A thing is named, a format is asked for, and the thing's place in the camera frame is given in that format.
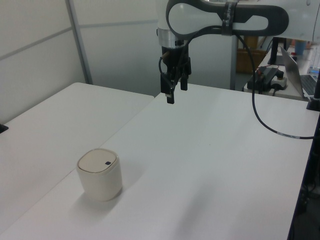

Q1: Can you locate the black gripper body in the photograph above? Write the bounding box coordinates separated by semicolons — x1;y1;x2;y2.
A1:
160;45;192;77

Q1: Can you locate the small white trash can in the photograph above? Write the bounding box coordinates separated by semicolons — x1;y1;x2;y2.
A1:
76;147;123;203

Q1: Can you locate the cardboard box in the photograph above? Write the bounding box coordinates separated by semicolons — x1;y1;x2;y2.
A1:
236;48;266;74

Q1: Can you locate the black power adapter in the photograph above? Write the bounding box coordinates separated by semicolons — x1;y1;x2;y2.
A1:
247;66;281;94

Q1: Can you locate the black monitor stand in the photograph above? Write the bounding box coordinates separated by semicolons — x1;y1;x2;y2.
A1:
267;36;286;66

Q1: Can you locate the white power strip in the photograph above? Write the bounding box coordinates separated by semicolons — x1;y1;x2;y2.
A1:
271;71;289;91

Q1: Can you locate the silver laptop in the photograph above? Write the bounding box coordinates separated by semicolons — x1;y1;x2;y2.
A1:
279;45;319;99

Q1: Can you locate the blue cup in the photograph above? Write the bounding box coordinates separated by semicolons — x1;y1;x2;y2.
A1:
294;40;307;55

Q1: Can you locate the black clamped pole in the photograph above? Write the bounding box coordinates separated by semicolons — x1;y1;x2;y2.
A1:
306;46;320;112

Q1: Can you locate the black velcro strap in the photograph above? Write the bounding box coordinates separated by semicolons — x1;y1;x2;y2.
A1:
220;1;238;36

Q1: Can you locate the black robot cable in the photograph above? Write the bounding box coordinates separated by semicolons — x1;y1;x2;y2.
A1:
174;24;315;140

